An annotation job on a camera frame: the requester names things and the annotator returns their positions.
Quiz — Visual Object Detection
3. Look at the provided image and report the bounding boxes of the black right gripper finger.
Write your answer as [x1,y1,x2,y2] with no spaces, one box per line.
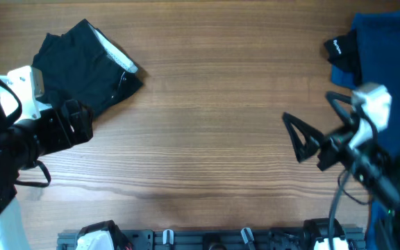
[282,112,325,163]
[325,91,358,126]

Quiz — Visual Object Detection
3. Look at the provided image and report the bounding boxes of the black shorts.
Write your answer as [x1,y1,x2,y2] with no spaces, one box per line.
[32,19,143,117]

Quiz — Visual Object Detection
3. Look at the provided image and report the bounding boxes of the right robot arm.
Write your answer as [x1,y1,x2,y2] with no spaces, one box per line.
[282,87,400,249]

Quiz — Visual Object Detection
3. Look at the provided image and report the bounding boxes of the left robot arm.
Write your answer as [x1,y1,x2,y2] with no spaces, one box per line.
[0,79,93,249]

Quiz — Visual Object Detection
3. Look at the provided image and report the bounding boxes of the black shirt with white logo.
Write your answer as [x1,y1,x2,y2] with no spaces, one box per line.
[324,29,362,89]

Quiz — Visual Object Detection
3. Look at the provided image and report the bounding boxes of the blue garment pile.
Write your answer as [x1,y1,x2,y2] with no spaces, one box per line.
[330,10,400,250]

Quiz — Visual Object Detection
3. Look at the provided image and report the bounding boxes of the right white rail clip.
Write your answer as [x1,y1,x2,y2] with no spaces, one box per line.
[240,227,256,250]

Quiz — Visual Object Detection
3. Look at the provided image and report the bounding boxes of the white rail clip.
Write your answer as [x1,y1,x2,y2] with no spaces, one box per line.
[162,229,174,246]
[240,227,256,250]

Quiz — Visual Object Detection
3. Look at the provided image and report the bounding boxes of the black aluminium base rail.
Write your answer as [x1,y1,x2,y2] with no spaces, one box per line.
[56,227,367,250]

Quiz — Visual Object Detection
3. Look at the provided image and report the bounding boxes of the left white rail clip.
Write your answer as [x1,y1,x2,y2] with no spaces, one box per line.
[162,229,174,246]

